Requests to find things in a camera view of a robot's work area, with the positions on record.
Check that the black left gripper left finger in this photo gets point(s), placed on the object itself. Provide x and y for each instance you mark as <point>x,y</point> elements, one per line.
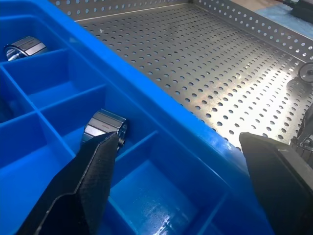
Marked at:
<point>80,195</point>

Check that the perforated metal tray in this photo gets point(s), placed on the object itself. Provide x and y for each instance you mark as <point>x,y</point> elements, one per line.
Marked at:
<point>195,61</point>

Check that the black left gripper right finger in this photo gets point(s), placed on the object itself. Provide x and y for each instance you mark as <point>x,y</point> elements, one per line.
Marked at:
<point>281,191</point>

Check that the blue compartment tray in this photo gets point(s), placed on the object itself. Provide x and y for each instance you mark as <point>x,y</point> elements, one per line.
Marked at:
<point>171,137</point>

